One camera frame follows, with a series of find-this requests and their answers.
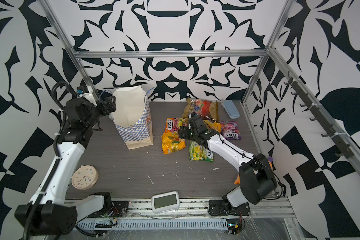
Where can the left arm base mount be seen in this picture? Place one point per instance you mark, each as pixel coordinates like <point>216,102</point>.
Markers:
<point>111,208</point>

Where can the black wall hook rail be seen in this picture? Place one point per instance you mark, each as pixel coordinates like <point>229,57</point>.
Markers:
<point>321,115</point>

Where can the light blue case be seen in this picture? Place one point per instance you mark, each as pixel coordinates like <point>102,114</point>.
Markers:
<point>231,109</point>

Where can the checkered paper bag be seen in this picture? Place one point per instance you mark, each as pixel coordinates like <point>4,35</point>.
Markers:
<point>132,117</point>

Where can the yellow snack bag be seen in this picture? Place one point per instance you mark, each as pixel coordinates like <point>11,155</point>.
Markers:
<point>212,125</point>

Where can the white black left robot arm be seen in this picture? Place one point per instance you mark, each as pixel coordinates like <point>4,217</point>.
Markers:
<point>46,214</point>

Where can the orange Fox's fruits candy bag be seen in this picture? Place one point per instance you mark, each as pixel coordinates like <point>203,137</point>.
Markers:
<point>174,124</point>

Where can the white digital timer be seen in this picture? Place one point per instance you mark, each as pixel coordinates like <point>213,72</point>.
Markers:
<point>165,202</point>

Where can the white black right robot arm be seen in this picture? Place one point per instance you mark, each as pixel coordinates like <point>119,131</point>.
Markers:
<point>257,179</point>

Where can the green Fox's candy bag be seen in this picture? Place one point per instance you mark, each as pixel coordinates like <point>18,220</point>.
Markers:
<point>200,153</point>

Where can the yellow mango candy bag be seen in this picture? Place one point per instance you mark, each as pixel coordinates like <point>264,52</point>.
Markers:
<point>171,142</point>

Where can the orange shark plush toy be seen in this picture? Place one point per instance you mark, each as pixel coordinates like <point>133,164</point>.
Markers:
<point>270,160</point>

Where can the gold fruit gummy bag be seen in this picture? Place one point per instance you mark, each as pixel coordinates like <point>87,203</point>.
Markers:
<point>207,110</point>

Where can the white slotted cable duct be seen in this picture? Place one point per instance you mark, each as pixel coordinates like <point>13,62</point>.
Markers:
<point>156,224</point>

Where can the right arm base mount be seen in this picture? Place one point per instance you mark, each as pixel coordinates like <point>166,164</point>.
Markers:
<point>224,208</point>

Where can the aluminium cage frame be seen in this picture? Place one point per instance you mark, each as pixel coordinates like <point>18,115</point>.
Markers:
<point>243,50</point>

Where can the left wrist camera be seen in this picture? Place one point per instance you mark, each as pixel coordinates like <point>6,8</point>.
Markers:
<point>87,92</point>

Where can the purple candy bag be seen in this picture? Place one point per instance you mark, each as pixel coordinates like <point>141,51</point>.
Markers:
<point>230,130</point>

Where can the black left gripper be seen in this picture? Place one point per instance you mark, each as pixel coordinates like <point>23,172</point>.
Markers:
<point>110,105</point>

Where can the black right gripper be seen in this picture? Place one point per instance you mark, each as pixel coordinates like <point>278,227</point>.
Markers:
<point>185,130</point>

